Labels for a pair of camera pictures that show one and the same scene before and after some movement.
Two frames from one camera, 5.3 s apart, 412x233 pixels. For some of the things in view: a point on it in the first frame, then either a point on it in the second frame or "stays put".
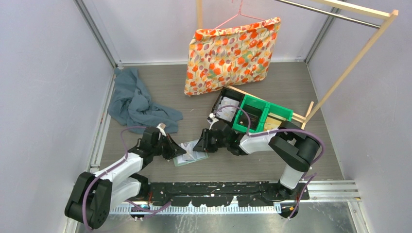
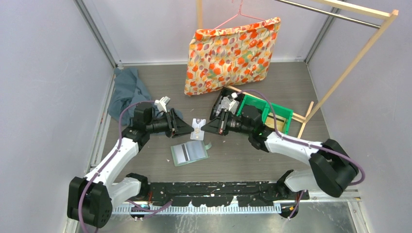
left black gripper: x=174 y=149 → x=179 y=127
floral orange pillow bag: x=221 y=57 stays put
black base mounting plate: x=220 y=194 stays put
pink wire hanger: x=238 y=13 stays put
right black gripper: x=204 y=144 → x=216 y=126
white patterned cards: x=228 y=112 stays put
